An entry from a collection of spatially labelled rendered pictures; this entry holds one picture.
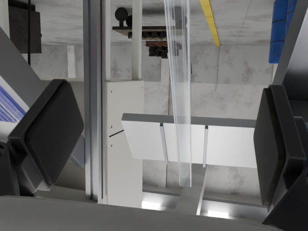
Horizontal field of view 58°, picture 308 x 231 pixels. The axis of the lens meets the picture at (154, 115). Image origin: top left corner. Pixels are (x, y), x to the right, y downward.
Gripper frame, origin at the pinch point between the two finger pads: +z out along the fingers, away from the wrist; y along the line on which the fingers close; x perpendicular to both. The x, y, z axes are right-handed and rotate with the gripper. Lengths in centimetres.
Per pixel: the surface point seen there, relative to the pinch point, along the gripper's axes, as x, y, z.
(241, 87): -564, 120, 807
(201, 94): -591, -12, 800
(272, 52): -181, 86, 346
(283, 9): -132, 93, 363
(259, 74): -522, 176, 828
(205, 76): -538, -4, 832
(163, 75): -538, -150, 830
